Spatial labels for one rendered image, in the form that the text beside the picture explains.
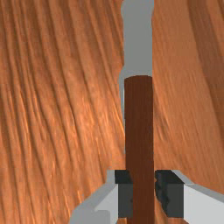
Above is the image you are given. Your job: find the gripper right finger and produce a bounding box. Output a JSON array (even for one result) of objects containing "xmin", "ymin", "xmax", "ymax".
[{"xmin": 154, "ymin": 169, "xmax": 224, "ymax": 224}]

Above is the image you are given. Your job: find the grey pen with brown handle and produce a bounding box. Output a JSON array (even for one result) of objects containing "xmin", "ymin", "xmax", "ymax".
[{"xmin": 117, "ymin": 0, "xmax": 156, "ymax": 224}]

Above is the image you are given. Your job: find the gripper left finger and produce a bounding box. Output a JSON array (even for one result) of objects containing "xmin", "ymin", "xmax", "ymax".
[{"xmin": 68, "ymin": 169, "xmax": 135, "ymax": 224}]

